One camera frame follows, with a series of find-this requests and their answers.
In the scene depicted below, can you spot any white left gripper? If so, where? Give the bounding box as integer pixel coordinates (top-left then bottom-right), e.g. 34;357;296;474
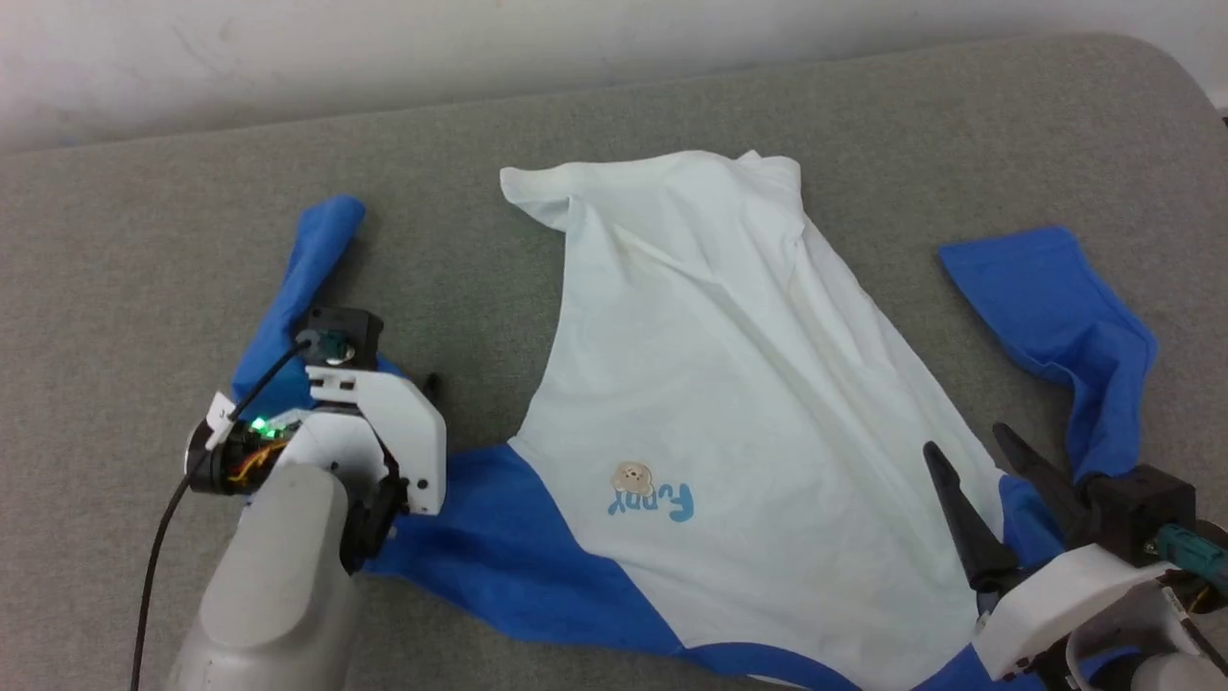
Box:
281;367;448;515

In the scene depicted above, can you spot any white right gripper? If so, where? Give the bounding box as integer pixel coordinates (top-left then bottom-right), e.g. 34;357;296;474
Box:
922;422;1177;683

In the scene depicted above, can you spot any blue and white shirt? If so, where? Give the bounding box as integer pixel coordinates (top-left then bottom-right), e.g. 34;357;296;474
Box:
230;149;1160;691

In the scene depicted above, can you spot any grey fabric sofa cushion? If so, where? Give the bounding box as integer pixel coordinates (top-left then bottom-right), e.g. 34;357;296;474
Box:
0;34;1228;691

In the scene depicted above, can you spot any white right arm cable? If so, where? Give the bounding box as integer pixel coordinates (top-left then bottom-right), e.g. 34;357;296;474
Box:
1063;614;1109;691

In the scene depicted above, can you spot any teal right cable connector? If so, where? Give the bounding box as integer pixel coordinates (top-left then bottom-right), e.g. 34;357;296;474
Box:
1149;523;1228;598

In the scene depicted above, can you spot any white cable tag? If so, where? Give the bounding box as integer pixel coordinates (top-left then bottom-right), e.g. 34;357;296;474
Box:
205;393;238;448

